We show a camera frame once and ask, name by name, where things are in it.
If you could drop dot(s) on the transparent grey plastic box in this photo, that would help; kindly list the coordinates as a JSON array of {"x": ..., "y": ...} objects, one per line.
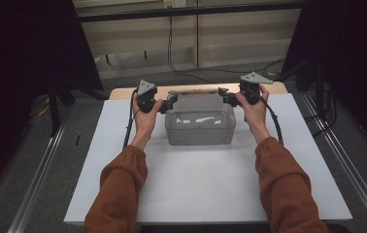
[{"x": 201, "y": 132}]

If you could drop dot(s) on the transparent grey box lid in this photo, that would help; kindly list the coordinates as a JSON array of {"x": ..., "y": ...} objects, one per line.
[{"x": 197, "y": 100}]

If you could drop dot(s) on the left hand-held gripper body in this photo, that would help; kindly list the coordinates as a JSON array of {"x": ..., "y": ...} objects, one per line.
[{"x": 147, "y": 92}]

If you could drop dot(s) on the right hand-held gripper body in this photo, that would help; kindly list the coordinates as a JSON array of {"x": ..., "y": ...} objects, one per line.
[{"x": 249, "y": 89}]

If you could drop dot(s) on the person's right hand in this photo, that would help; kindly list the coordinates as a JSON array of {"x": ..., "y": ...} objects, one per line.
[{"x": 256, "y": 119}]

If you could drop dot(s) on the black metal stand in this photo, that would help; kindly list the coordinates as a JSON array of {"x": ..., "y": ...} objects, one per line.
[{"x": 54, "y": 106}]

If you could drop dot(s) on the person's left hand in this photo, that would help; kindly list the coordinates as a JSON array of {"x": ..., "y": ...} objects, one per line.
[{"x": 146, "y": 126}]

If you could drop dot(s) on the aluminium floor rail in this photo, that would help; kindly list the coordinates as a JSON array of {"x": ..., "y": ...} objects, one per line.
[
  {"x": 350, "y": 168},
  {"x": 39, "y": 174}
]

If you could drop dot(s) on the black curtain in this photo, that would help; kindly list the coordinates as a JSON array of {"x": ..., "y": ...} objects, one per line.
[
  {"x": 350, "y": 64},
  {"x": 16, "y": 64}
]

